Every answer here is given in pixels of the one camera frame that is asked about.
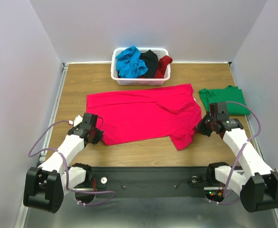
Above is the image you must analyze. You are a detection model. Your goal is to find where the pink red t shirt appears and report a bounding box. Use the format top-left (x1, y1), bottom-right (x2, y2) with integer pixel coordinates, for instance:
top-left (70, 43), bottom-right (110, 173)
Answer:
top-left (86, 84), bottom-right (201, 151)

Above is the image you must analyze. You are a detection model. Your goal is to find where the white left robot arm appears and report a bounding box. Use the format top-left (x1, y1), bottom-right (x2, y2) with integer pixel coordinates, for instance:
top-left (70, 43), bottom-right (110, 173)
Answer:
top-left (23, 113), bottom-right (103, 213)

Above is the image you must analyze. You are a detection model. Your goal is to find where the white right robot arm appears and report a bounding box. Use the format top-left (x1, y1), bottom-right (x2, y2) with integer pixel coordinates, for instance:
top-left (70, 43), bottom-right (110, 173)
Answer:
top-left (195, 102), bottom-right (278, 212)

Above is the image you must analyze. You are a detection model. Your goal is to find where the green folded t shirt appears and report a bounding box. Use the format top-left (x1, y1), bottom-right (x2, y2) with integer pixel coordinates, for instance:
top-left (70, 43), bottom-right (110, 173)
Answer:
top-left (199, 85), bottom-right (250, 115)

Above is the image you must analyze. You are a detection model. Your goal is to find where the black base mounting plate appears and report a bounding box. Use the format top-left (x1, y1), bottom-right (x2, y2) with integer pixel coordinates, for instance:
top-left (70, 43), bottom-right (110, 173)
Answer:
top-left (69, 166), bottom-right (237, 199)

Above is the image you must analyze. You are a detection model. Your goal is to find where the blue t shirt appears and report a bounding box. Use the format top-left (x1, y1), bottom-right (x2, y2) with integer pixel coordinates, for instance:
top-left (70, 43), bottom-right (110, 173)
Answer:
top-left (115, 46), bottom-right (148, 79)

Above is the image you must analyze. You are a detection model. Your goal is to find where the dark red t shirt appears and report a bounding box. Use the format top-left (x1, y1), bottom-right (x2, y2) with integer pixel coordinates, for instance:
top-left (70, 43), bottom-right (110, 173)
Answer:
top-left (141, 55), bottom-right (173, 79)

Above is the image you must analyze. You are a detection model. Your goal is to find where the white plastic basket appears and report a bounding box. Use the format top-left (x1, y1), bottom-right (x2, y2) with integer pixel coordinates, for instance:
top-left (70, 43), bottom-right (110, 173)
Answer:
top-left (111, 47), bottom-right (171, 86)

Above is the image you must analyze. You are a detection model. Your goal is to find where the black t shirt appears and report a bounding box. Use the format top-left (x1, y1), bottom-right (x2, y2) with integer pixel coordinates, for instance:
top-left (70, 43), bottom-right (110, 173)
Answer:
top-left (140, 50), bottom-right (158, 78)

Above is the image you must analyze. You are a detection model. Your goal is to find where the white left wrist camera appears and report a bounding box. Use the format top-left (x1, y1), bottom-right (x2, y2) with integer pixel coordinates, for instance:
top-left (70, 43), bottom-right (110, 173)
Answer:
top-left (68, 115), bottom-right (83, 127)

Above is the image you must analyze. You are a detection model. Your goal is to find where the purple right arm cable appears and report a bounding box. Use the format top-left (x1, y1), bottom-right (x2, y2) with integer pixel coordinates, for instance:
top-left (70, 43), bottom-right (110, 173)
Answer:
top-left (209, 101), bottom-right (262, 205)

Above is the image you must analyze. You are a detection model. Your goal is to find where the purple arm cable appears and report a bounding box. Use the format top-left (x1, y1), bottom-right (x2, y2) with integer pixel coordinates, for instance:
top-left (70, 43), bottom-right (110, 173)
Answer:
top-left (28, 120), bottom-right (117, 207)
top-left (209, 101), bottom-right (262, 205)

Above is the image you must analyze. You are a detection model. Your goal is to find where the aluminium frame rail left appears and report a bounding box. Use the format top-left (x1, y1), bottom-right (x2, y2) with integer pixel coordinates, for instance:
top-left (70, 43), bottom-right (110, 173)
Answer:
top-left (38, 63), bottom-right (69, 165)

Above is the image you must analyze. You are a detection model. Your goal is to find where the aluminium frame rail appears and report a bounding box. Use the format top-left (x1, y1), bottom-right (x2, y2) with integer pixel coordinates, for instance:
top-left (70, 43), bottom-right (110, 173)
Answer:
top-left (244, 115), bottom-right (278, 228)
top-left (38, 63), bottom-right (69, 165)

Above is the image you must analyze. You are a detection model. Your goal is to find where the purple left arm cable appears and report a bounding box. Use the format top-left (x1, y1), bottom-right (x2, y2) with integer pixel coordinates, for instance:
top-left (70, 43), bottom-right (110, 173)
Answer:
top-left (28, 120), bottom-right (117, 207)

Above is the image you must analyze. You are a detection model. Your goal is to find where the aluminium frame rail right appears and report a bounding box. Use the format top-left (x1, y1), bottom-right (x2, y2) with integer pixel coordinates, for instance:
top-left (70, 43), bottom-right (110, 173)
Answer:
top-left (244, 115), bottom-right (278, 228)

